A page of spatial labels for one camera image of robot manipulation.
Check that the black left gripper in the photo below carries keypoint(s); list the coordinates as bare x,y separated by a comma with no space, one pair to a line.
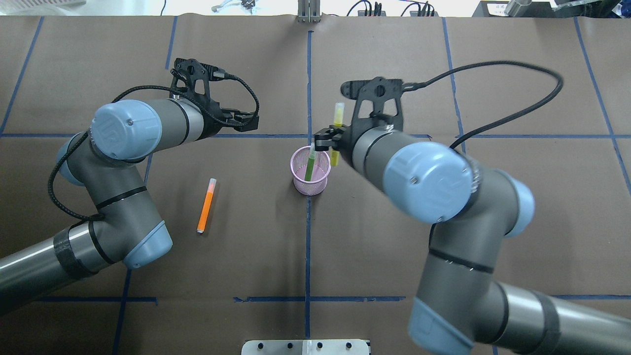
213,123

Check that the pink mesh pen holder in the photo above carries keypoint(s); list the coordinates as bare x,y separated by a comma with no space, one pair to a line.
321,171

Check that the green highlighter pen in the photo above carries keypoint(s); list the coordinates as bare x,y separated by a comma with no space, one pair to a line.
310,163

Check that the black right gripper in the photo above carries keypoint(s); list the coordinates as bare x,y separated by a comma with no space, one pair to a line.
346,141

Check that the orange highlighter pen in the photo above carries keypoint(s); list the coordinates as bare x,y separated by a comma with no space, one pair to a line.
206,207

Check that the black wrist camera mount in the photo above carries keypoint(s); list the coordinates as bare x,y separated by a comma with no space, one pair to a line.
191,79
377,91

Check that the metal cup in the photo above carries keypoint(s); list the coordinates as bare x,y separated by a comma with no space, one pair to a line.
516,8

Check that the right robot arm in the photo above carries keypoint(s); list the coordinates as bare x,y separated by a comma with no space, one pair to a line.
472,209

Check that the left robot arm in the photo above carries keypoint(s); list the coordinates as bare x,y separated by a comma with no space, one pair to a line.
127,227

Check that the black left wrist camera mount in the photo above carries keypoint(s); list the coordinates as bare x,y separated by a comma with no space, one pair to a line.
191,79

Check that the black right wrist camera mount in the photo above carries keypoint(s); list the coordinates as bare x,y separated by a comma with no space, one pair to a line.
377,91

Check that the aluminium frame post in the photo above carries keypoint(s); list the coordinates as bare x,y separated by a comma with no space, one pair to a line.
308,11

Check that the yellow highlighter pen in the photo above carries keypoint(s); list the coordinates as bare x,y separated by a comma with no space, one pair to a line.
338,122

